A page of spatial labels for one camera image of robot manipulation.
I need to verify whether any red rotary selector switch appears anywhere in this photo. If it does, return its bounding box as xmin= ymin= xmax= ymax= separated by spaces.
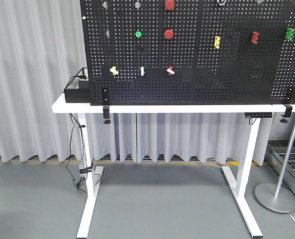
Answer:
xmin=166 ymin=66 xmax=175 ymax=75

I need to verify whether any yellow rotary selector switch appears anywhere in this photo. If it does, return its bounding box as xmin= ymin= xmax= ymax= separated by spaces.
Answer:
xmin=109 ymin=66 xmax=119 ymax=76

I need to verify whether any left black table clamp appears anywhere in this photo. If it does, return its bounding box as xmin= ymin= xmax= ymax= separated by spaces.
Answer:
xmin=101 ymin=87 xmax=111 ymax=124

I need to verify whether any black table clamp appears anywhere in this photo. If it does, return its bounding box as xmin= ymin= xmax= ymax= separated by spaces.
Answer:
xmin=280 ymin=86 xmax=295 ymax=124
xmin=101 ymin=87 xmax=111 ymax=124

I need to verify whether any black perforated pegboard panel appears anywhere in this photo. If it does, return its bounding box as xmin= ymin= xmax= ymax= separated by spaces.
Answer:
xmin=80 ymin=0 xmax=295 ymax=105

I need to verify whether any black electronics box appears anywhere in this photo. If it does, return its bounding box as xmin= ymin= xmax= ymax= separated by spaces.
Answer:
xmin=64 ymin=67 xmax=91 ymax=103

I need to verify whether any green illuminated push button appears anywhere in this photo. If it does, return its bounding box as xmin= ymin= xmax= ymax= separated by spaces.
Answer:
xmin=135 ymin=31 xmax=142 ymax=38

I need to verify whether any lower red mushroom button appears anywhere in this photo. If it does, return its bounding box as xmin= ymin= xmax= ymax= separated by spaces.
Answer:
xmin=164 ymin=29 xmax=175 ymax=39

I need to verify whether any red mushroom button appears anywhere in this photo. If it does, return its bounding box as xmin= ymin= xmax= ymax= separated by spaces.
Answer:
xmin=164 ymin=29 xmax=175 ymax=39
xmin=164 ymin=0 xmax=175 ymax=10

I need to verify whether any black desk control panel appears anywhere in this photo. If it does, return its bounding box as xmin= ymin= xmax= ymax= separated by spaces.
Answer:
xmin=244 ymin=112 xmax=273 ymax=119

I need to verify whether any upper red mushroom button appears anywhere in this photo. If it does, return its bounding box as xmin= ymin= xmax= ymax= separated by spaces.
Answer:
xmin=164 ymin=0 xmax=175 ymax=10

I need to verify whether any white standing desk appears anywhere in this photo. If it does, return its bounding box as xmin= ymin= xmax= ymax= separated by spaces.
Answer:
xmin=52 ymin=94 xmax=295 ymax=239

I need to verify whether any grey pleated curtain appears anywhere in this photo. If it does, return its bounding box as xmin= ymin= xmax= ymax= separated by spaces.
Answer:
xmin=0 ymin=0 xmax=273 ymax=166

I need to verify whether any right black table clamp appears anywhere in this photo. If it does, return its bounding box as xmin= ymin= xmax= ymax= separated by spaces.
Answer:
xmin=280 ymin=86 xmax=295 ymax=124

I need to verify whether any grey floor stand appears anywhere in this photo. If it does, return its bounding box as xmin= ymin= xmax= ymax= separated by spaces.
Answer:
xmin=254 ymin=122 xmax=295 ymax=214

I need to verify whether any green rotary selector switch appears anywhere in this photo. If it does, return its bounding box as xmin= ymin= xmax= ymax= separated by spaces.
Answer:
xmin=140 ymin=66 xmax=145 ymax=76

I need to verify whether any black power cable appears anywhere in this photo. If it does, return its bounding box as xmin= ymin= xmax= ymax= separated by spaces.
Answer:
xmin=66 ymin=113 xmax=88 ymax=194

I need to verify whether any yellow toggle switch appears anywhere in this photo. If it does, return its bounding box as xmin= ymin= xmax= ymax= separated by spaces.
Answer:
xmin=214 ymin=36 xmax=221 ymax=49

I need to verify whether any red toggle switch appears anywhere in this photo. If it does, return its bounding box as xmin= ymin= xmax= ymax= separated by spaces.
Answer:
xmin=251 ymin=31 xmax=260 ymax=44

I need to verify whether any green toggle switch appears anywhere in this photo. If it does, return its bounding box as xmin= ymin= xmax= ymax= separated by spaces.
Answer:
xmin=285 ymin=27 xmax=295 ymax=41

